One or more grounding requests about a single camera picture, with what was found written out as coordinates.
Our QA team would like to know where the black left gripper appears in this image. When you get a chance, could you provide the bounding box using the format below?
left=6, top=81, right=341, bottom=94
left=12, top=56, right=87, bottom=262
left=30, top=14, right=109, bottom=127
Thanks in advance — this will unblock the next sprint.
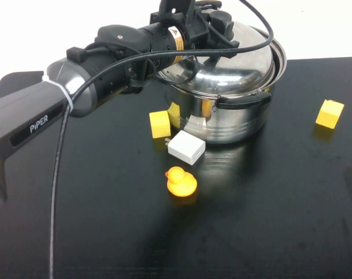
left=149, top=8, right=240, bottom=50

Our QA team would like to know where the steel lid with black knob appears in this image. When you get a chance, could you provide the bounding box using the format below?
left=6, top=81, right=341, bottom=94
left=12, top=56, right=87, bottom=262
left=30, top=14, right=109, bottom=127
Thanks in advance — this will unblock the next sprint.
left=158, top=11, right=278, bottom=97

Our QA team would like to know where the stainless steel pot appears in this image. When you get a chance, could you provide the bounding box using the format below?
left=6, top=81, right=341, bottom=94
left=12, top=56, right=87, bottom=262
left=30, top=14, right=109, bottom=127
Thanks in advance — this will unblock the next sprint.
left=157, top=0, right=287, bottom=145

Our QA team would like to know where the yellow cube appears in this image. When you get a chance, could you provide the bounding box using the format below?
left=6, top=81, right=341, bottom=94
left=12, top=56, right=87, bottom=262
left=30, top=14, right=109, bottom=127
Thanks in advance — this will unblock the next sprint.
left=314, top=99, right=345, bottom=129
left=148, top=110, right=172, bottom=140

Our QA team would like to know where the yellow rubber duck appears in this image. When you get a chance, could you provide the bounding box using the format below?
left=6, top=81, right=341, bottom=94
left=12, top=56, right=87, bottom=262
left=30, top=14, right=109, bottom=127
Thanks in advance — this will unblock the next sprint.
left=164, top=166, right=198, bottom=198

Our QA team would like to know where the white zip tie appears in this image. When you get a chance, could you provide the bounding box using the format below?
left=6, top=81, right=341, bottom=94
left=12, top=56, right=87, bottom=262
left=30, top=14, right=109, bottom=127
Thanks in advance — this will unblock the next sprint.
left=41, top=71, right=76, bottom=113

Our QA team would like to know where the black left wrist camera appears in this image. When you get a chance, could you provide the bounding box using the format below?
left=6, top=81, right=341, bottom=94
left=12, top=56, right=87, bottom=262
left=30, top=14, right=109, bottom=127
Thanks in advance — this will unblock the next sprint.
left=159, top=0, right=195, bottom=15

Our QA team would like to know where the white USB wall charger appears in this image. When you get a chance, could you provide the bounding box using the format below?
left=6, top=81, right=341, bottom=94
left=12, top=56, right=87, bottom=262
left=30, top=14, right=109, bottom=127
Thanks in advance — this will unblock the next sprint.
left=163, top=130, right=207, bottom=167

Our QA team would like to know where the black cable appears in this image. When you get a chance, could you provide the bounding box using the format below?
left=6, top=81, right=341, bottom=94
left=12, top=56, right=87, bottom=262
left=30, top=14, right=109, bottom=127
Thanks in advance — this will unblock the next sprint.
left=49, top=0, right=276, bottom=279

